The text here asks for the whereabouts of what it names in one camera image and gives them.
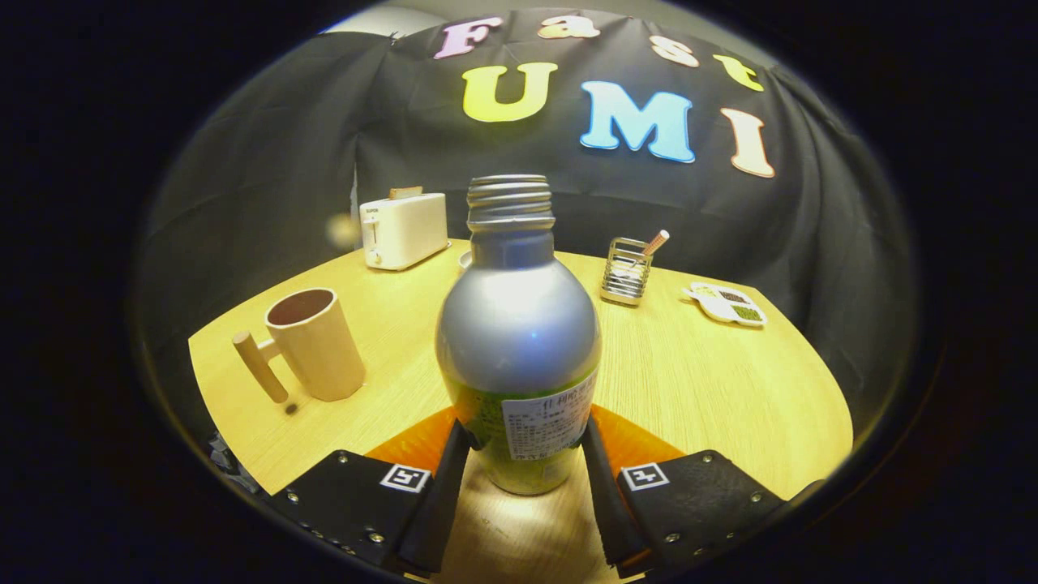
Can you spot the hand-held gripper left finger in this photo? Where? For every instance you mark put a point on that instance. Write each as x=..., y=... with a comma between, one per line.
x=442, y=503

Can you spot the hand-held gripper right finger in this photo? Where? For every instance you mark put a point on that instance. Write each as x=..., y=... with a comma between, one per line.
x=604, y=503

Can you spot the silver bottle with green label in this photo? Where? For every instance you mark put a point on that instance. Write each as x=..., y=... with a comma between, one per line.
x=519, y=341

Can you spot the wooden table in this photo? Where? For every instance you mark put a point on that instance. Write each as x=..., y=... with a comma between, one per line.
x=689, y=381

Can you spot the white divided condiment dish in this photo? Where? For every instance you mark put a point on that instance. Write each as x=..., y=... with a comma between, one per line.
x=726, y=306

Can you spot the white plate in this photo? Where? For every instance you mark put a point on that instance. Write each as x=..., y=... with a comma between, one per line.
x=465, y=259

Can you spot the red striped stick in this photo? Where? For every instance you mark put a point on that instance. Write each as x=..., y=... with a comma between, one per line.
x=657, y=242

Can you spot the white toaster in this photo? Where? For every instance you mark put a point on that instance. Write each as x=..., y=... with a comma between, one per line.
x=405, y=231

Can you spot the toast slice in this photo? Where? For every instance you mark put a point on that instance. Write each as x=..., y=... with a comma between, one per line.
x=405, y=193

